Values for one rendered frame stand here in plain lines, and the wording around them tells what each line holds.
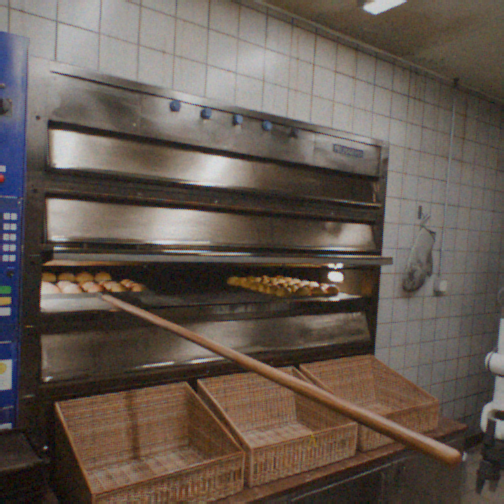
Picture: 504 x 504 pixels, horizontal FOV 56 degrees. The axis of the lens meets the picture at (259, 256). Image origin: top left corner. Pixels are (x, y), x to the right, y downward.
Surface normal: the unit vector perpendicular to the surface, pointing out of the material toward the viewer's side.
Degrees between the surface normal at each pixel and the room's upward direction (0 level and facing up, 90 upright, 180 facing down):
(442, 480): 91
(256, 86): 90
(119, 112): 94
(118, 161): 70
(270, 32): 90
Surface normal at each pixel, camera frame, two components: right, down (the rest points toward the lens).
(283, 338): 0.57, -0.27
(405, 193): 0.58, 0.07
